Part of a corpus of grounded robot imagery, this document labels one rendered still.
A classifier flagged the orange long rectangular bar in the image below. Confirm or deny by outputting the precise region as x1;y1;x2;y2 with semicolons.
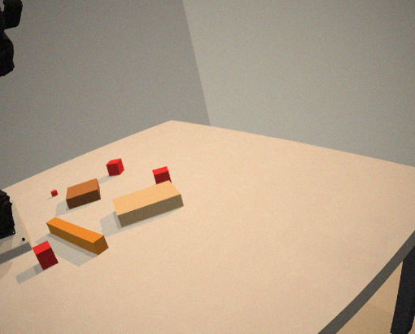
46;218;108;255

